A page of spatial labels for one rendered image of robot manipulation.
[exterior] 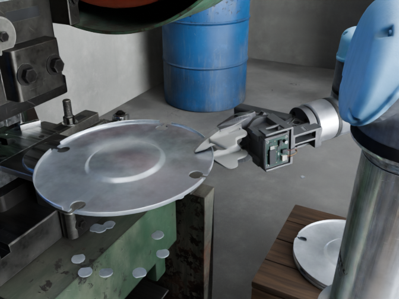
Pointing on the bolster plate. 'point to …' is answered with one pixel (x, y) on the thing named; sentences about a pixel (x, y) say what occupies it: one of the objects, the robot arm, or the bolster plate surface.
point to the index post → (121, 115)
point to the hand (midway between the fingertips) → (199, 149)
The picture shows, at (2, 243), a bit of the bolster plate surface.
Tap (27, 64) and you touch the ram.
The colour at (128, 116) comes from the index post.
